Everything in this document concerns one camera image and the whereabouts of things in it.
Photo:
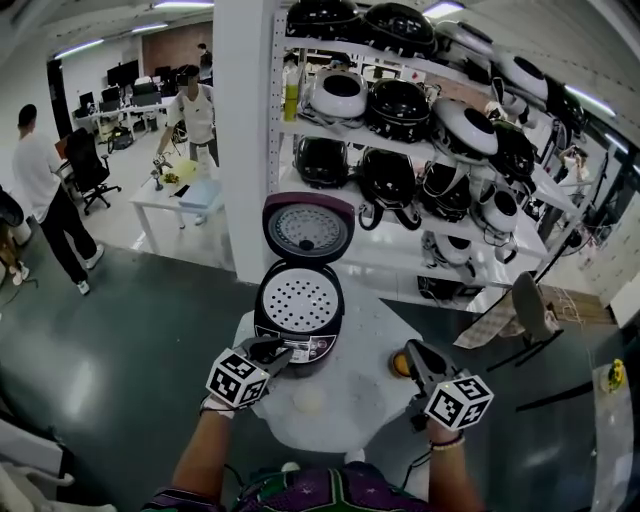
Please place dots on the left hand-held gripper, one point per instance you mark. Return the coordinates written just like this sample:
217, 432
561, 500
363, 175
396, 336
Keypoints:
237, 380

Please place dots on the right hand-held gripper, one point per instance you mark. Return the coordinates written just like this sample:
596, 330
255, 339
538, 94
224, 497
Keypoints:
457, 402

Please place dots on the dark maroon rice cooker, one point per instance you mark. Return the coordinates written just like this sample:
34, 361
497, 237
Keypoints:
315, 345

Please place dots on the white perforated steamer tray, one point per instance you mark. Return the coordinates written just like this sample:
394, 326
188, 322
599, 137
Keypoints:
300, 306

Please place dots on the person's right forearm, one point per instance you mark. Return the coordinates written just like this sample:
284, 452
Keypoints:
457, 475

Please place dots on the person's left forearm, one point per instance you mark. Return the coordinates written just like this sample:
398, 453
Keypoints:
200, 450

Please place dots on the orange fruit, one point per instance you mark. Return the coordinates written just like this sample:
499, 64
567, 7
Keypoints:
401, 362

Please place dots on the small brown bowl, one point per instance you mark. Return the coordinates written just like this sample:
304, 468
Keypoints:
395, 375

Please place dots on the small white round lid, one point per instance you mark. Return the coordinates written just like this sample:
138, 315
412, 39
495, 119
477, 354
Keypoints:
310, 399

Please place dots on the beige checked cloth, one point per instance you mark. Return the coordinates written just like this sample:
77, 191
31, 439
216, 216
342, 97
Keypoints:
480, 332

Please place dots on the black equipment case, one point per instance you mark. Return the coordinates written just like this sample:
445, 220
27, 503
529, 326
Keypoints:
450, 289

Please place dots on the small white round table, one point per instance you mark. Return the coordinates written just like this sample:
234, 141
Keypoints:
360, 415

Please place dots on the person's white shoe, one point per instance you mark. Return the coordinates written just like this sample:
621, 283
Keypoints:
290, 466
355, 455

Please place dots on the grey shell chair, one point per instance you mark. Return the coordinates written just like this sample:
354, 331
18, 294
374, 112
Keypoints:
530, 305

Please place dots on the purple green patterned clothing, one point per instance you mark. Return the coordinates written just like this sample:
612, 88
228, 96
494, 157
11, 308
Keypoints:
310, 492

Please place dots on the white metal shelf rack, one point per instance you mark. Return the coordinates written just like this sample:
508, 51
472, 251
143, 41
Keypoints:
525, 240

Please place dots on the wooden slatted bench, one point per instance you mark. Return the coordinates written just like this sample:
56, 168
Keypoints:
585, 305

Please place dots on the light blue box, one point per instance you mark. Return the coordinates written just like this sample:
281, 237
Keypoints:
201, 192

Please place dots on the black phone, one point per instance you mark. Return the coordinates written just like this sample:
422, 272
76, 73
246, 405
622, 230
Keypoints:
181, 190

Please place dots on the yellow flower vase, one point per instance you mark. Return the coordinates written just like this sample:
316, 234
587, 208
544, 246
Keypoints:
614, 377

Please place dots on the white square side table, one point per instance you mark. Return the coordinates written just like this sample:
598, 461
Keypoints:
155, 197

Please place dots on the black tripod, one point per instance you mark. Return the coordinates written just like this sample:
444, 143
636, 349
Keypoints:
574, 239

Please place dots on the marble top table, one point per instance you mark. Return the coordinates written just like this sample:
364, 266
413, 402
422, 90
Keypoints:
615, 440

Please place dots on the pale yellow box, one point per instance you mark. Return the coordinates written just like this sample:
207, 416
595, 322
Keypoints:
186, 170

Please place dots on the small grey desk stand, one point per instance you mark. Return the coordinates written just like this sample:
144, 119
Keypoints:
158, 180

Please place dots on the white cabinet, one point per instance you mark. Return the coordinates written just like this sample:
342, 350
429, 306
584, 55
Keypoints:
627, 305

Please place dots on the beige locker cabinet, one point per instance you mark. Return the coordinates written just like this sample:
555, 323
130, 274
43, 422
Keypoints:
615, 260

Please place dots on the yellow green bottle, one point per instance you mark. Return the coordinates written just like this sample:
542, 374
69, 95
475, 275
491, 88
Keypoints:
291, 102

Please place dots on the black bag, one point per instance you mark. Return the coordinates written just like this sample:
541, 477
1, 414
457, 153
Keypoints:
121, 139

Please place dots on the black office chair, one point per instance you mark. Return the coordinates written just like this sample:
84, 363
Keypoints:
85, 160

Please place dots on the long white office desk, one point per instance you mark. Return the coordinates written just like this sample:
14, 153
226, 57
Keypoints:
130, 109

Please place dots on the row of black monitors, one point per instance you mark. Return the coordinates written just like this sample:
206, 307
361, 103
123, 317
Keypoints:
122, 75

